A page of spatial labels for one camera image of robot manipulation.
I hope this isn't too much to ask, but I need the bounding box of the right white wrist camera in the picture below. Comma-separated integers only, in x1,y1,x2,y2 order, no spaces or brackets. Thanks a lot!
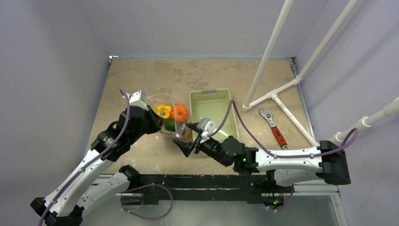
196,118,217,140

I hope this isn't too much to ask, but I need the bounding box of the yellow bell pepper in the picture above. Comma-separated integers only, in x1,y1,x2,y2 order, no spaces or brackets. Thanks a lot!
157,105,173,119

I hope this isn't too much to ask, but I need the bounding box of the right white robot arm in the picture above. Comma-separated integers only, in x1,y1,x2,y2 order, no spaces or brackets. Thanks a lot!
173,120,351,192

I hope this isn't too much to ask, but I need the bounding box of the green orange mango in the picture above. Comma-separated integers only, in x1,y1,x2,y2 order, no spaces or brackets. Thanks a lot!
163,118,176,132

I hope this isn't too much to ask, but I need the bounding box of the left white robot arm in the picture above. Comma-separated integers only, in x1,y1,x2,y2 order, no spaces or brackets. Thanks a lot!
31,105,165,226

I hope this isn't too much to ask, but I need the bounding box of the metal adjustable wrench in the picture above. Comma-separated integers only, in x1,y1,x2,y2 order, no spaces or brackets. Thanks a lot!
259,108,289,150

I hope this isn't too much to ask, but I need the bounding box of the white pipe frame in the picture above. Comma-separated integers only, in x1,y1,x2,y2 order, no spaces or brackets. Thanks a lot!
241,0,399,146

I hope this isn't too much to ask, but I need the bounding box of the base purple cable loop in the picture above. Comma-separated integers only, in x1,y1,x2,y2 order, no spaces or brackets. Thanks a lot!
120,183,174,221

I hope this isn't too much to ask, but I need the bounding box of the clear pink zip bag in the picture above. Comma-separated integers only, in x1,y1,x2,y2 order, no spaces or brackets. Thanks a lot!
147,93,191,140

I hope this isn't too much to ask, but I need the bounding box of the small orange pumpkin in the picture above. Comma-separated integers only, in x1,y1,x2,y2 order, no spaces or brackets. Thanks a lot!
170,105,189,122

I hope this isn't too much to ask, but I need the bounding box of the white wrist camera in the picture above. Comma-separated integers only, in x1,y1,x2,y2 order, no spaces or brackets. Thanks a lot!
128,89,148,111
196,118,217,140

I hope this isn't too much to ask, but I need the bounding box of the black base frame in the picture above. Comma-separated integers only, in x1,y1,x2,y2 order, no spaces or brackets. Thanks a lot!
119,165,294,209

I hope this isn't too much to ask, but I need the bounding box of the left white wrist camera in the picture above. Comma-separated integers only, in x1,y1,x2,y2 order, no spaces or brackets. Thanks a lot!
128,89,148,111

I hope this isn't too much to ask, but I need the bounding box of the green plastic basket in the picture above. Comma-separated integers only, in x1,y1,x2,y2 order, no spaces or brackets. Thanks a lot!
189,89,239,142

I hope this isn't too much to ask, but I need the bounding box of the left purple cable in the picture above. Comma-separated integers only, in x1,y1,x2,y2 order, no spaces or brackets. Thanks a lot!
38,89,132,226

